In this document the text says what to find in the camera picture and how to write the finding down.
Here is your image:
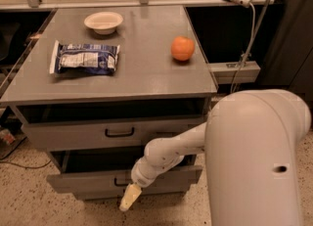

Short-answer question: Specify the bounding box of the white power cable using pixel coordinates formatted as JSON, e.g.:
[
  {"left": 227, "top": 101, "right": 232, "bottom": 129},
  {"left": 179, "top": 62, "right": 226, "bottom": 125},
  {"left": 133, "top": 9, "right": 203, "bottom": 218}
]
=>
[{"left": 229, "top": 2, "right": 257, "bottom": 95}]

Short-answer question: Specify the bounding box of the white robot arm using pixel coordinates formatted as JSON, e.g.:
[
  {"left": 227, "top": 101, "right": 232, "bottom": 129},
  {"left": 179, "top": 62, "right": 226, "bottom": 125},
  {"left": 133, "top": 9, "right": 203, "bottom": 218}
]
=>
[{"left": 119, "top": 89, "right": 311, "bottom": 226}]

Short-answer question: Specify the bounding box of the grey drawer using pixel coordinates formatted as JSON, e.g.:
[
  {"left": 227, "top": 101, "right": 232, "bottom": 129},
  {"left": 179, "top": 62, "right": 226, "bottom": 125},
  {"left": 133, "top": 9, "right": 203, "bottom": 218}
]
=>
[
  {"left": 73, "top": 187, "right": 187, "bottom": 201},
  {"left": 22, "top": 117, "right": 204, "bottom": 152},
  {"left": 46, "top": 146, "right": 203, "bottom": 195}
]

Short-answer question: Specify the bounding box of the blue white chip bag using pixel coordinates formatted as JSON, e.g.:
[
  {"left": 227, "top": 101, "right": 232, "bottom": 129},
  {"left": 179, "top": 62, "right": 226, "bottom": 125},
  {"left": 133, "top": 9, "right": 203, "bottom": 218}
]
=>
[{"left": 49, "top": 40, "right": 120, "bottom": 75}]

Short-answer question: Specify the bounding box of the grey metal rail box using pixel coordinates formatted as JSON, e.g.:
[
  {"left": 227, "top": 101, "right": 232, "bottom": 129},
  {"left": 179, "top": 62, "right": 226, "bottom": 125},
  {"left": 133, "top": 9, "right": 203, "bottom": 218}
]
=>
[{"left": 209, "top": 61, "right": 260, "bottom": 84}]

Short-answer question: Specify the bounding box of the grey top drawer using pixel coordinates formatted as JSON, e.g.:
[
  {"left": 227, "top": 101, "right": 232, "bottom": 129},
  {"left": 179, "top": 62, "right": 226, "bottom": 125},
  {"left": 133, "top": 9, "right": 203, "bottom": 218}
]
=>
[{"left": 22, "top": 117, "right": 204, "bottom": 152}]

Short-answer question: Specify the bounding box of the grey bottom drawer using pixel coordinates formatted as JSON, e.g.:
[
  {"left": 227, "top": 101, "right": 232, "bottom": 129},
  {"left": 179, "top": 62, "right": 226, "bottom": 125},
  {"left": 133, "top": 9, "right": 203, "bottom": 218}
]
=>
[{"left": 73, "top": 187, "right": 187, "bottom": 201}]

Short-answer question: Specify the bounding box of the black floor cable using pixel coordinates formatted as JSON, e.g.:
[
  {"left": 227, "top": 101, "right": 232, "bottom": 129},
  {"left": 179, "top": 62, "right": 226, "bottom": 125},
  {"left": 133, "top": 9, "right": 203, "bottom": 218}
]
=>
[{"left": 0, "top": 135, "right": 53, "bottom": 170}]

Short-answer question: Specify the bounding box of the grey drawer cabinet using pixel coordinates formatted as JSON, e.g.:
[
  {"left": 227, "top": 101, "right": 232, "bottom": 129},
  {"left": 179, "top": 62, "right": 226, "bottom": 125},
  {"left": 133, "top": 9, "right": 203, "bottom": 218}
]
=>
[{"left": 1, "top": 6, "right": 217, "bottom": 200}]

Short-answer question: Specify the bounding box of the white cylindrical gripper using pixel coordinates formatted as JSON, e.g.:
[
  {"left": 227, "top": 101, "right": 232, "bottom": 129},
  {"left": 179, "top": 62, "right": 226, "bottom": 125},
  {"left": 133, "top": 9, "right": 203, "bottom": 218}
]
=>
[{"left": 119, "top": 158, "right": 157, "bottom": 211}]

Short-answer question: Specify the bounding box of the white paper bowl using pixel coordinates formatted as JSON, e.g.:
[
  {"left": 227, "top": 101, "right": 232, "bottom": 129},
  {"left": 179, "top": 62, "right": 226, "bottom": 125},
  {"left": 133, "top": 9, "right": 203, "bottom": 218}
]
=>
[{"left": 84, "top": 12, "right": 123, "bottom": 35}]

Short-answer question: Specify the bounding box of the orange fruit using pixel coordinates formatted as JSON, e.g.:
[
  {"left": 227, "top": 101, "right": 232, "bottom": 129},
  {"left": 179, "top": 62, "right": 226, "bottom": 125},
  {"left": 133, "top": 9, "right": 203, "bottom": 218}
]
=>
[{"left": 171, "top": 36, "right": 195, "bottom": 62}]

